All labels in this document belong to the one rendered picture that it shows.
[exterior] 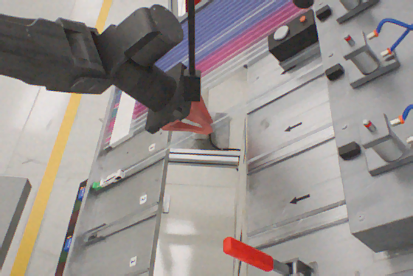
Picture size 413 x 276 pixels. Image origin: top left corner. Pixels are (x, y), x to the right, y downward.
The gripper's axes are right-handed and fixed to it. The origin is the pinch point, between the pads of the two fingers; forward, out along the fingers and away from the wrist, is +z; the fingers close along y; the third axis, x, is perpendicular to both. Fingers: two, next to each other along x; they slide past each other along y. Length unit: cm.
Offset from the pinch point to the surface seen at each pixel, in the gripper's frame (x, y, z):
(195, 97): -8.0, -5.6, -9.8
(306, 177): -15.6, -14.8, 2.1
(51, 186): 110, 43, 24
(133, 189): 18.5, -4.0, 1.0
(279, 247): -11.4, -22.6, 1.9
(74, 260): 30.0, -14.9, -0.9
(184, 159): 50, 38, 39
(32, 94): 127, 92, 9
